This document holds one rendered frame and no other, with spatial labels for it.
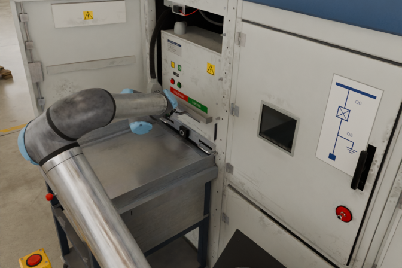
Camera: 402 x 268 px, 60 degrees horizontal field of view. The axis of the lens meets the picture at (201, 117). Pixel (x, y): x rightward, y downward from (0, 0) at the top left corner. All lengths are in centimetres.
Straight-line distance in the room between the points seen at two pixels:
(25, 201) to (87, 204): 208
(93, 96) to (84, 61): 97
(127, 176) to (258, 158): 62
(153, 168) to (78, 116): 82
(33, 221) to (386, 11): 253
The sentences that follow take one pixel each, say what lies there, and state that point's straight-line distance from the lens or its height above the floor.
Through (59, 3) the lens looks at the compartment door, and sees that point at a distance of 187.
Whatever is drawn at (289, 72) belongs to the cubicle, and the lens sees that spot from 123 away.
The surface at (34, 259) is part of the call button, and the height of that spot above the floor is 91.
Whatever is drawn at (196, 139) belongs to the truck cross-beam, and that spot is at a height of 89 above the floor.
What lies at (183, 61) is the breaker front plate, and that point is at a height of 128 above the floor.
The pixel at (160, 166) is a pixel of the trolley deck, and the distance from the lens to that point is 174.
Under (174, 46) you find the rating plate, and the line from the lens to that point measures 183.
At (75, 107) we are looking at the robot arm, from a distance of 97.
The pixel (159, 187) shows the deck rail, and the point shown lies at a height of 86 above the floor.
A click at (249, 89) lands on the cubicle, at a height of 133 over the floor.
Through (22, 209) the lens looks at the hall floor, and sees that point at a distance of 299.
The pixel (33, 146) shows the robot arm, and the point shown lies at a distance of 104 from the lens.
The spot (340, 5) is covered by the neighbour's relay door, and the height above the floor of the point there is 170.
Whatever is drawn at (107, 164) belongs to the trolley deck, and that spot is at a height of 85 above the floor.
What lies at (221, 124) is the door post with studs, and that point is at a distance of 159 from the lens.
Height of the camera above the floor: 187
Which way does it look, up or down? 28 degrees down
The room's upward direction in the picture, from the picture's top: 2 degrees clockwise
